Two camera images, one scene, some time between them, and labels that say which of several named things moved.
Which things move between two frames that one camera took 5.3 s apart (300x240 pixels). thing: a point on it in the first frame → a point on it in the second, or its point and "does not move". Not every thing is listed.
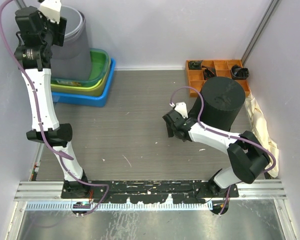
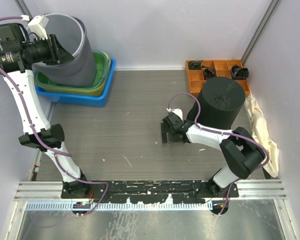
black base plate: x=147 y=191 does not move
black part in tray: x=195 y=65 does not move
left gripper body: x=56 y=30 → x=51 y=52
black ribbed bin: x=224 y=99 does not move
